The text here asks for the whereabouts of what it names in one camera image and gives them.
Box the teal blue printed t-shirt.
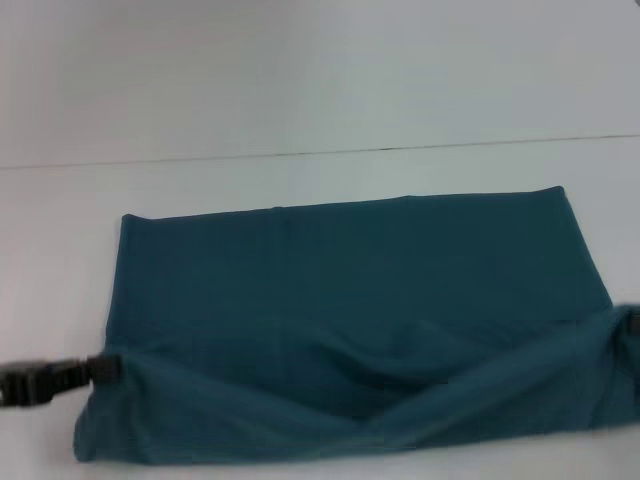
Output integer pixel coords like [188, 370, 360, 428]
[72, 185, 640, 462]

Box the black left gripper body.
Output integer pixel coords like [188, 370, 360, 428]
[0, 359, 62, 410]

